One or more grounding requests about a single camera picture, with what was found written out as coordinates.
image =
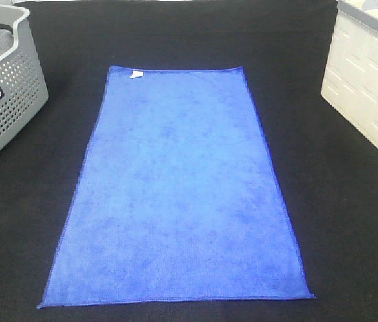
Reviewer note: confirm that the blue microfibre towel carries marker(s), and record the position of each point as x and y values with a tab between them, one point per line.
177	199

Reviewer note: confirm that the cream plastic storage crate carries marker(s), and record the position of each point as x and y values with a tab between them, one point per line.
350	82

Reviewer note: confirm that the grey perforated plastic basket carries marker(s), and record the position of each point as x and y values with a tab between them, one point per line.
23	91

